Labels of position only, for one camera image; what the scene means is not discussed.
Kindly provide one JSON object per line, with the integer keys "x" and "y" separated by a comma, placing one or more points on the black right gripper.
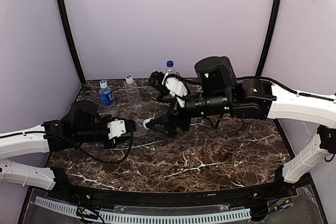
{"x": 172, "y": 118}

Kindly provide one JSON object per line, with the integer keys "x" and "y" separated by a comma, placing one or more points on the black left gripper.
{"x": 106, "y": 133}

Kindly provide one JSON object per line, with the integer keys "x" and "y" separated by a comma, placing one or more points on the clear plastic bottle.
{"x": 140, "y": 130}

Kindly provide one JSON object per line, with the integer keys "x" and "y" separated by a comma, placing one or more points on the blue label water bottle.
{"x": 108, "y": 101}

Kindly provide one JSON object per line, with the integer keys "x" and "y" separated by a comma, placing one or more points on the white blue bottle cap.
{"x": 148, "y": 123}

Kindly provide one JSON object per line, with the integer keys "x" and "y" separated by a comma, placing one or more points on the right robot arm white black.
{"x": 246, "y": 98}

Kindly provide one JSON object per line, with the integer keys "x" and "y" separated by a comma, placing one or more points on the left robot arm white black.
{"x": 82, "y": 124}

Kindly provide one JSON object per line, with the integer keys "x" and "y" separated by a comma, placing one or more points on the clear bottle at back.
{"x": 133, "y": 95}

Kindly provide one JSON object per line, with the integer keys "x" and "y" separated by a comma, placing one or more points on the solid blue bottle cap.
{"x": 170, "y": 64}

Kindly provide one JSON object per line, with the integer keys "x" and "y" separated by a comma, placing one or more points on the pepsi label bottle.
{"x": 170, "y": 71}

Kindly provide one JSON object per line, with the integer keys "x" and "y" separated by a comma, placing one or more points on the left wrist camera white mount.
{"x": 116, "y": 128}

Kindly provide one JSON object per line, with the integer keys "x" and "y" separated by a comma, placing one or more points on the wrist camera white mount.
{"x": 171, "y": 84}
{"x": 116, "y": 128}

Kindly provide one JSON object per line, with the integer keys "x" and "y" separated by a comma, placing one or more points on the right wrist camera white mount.
{"x": 171, "y": 84}

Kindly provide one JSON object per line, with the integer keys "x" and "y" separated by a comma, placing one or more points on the white slotted cable duct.
{"x": 128, "y": 214}

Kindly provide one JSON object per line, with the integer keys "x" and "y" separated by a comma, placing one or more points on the black front table rail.
{"x": 253, "y": 196}

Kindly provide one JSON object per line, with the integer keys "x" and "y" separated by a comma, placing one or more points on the left black frame post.
{"x": 70, "y": 41}

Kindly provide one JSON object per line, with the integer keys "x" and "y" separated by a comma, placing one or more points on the black frame post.
{"x": 268, "y": 37}
{"x": 70, "y": 41}

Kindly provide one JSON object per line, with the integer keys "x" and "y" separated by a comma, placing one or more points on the right black frame post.
{"x": 268, "y": 37}

